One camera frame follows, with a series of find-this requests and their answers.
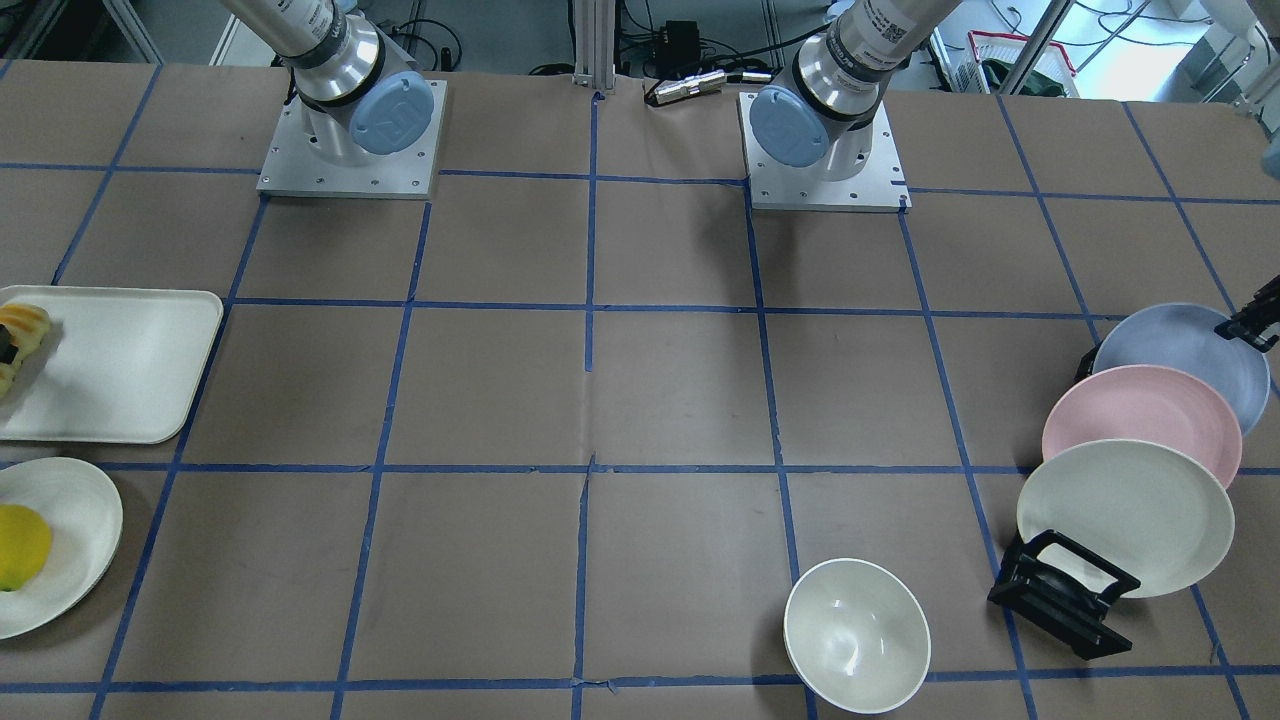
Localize blue plate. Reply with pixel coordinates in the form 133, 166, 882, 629
1084, 304, 1270, 436

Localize yellow sliced bread loaf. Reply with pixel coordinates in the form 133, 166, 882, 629
1, 302, 52, 397

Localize pink plate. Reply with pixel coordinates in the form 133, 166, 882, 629
1039, 364, 1243, 488

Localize cream plate in rack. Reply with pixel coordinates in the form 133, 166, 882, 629
1016, 439, 1236, 600

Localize black plate rack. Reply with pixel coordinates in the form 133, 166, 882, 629
984, 346, 1138, 661

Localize white round plate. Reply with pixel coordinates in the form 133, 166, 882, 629
1, 457, 124, 641

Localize red white basket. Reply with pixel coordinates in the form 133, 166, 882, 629
952, 29, 1080, 97

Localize beige ceramic bowl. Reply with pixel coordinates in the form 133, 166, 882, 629
782, 559, 932, 715

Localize silver cylinder connector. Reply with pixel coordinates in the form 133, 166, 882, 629
643, 69, 774, 108

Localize white rectangular tray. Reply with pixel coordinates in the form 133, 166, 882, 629
1, 284, 224, 445

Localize yellow lemon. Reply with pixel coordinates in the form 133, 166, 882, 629
1, 503, 52, 592

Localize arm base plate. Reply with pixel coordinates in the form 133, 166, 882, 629
739, 92, 913, 213
256, 79, 449, 201

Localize aluminium frame post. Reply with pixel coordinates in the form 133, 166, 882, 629
570, 0, 620, 96

